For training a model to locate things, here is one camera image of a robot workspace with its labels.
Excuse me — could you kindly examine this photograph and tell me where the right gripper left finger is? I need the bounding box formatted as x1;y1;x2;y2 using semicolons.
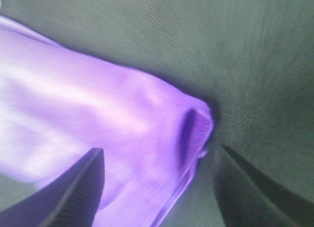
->
0;148;105;227

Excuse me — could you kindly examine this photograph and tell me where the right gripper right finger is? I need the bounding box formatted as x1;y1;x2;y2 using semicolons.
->
213;146;314;227

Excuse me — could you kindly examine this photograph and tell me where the purple microfiber towel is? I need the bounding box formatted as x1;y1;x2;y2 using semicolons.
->
0;17;213;227

